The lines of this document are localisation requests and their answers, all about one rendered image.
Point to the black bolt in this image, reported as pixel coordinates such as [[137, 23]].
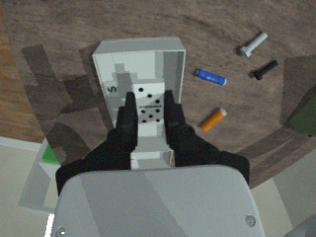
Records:
[[259, 74]]

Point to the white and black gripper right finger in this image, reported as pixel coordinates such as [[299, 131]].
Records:
[[193, 150]]

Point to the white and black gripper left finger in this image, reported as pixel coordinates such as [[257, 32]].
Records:
[[114, 153]]

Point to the blue aaa battery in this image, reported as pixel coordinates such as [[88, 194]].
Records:
[[210, 77]]

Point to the white three-compartment bin rack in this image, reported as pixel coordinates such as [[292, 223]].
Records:
[[162, 57]]

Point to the white domino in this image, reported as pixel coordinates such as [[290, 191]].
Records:
[[149, 97]]

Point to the orange aa battery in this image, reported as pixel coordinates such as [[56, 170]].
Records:
[[214, 119]]

